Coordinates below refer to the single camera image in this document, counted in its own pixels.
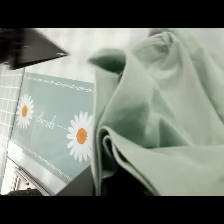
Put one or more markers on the silver frame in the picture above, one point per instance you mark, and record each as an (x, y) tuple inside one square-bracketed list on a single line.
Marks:
[(25, 178)]

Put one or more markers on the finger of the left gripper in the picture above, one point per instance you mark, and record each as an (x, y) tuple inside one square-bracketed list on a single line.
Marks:
[(26, 48)]

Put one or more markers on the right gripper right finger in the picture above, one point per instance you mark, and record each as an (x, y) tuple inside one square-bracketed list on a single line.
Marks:
[(126, 181)]

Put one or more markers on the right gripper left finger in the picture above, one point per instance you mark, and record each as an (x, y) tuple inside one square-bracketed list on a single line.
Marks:
[(80, 185)]

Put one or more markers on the pale green T-shirt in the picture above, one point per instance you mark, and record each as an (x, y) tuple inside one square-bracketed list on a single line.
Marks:
[(166, 116)]

